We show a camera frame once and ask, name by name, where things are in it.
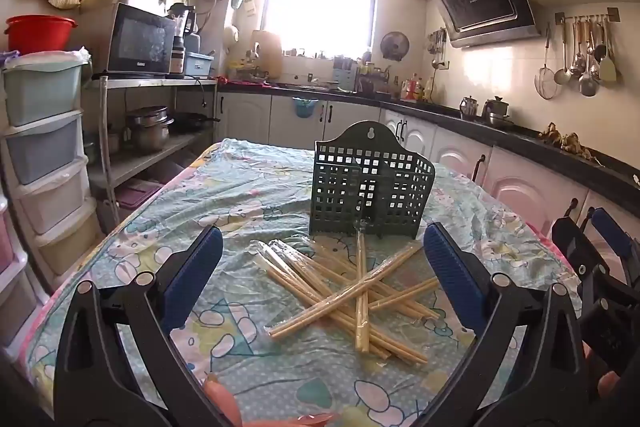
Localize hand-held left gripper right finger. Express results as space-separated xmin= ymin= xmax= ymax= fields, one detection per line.
xmin=414 ymin=222 xmax=601 ymax=427

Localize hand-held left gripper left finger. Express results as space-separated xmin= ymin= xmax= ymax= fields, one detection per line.
xmin=54 ymin=225 xmax=236 ymax=427

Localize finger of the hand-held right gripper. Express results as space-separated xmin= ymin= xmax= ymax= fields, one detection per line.
xmin=587 ymin=208 xmax=640 ymax=293
xmin=552 ymin=216 xmax=636 ymax=308

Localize bundle of chopsticks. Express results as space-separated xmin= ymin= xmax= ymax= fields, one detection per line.
xmin=255 ymin=227 xmax=443 ymax=365

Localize green plastic utensil holder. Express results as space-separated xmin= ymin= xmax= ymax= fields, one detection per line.
xmin=308 ymin=120 xmax=435 ymax=240

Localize hanging utensils beside hood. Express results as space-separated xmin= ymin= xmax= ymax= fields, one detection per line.
xmin=427 ymin=28 xmax=448 ymax=70

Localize person's right hand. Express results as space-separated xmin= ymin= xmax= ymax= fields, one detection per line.
xmin=584 ymin=343 xmax=622 ymax=403

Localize person's left hand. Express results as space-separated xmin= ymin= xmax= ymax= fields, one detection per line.
xmin=202 ymin=372 xmax=336 ymax=427

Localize white base cabinets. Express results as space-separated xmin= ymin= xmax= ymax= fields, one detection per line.
xmin=215 ymin=92 xmax=640 ymax=258

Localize black kitchen countertop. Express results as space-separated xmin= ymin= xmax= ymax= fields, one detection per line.
xmin=217 ymin=79 xmax=640 ymax=202

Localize purple lidded storage box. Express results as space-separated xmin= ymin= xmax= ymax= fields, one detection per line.
xmin=116 ymin=182 xmax=163 ymax=212

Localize ginger root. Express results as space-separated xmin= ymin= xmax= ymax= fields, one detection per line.
xmin=537 ymin=123 xmax=598 ymax=162

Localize cartoon printed tablecloth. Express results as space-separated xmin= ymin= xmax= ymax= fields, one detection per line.
xmin=20 ymin=138 xmax=583 ymax=427

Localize metal shelf rack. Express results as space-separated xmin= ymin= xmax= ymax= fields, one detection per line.
xmin=82 ymin=74 xmax=219 ymax=228

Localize stacked steel pots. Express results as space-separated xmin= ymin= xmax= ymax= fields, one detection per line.
xmin=125 ymin=106 xmax=175 ymax=152

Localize steel lidded pot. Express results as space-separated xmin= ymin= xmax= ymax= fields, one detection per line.
xmin=482 ymin=96 xmax=513 ymax=128

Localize black frying pan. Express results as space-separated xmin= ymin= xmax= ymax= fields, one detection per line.
xmin=172 ymin=112 xmax=221 ymax=130

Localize steel ladle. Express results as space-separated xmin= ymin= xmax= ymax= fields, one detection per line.
xmin=554 ymin=19 xmax=573 ymax=86

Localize pastel plastic drawer tower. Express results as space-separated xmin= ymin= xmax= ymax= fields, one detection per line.
xmin=0 ymin=49 xmax=98 ymax=288

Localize blue plastic box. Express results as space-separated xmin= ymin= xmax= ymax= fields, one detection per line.
xmin=184 ymin=52 xmax=215 ymax=78

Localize teal knife organizer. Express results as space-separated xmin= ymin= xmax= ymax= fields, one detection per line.
xmin=332 ymin=57 xmax=358 ymax=90

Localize wooden cutting board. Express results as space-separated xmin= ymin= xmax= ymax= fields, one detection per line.
xmin=250 ymin=30 xmax=283 ymax=78

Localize black blender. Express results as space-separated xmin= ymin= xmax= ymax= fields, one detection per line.
xmin=167 ymin=3 xmax=198 ymax=78

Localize black microwave oven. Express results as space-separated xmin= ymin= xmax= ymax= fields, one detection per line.
xmin=102 ymin=3 xmax=177 ymax=78

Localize red plastic bucket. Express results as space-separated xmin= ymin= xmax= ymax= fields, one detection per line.
xmin=5 ymin=15 xmax=78 ymax=55

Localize wire mesh strainer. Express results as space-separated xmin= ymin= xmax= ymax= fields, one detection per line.
xmin=534 ymin=23 xmax=561 ymax=100

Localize metal utensil rail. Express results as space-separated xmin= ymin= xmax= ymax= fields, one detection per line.
xmin=554 ymin=7 xmax=620 ymax=25

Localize small round wall fan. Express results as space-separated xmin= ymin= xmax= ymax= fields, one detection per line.
xmin=380 ymin=31 xmax=411 ymax=62

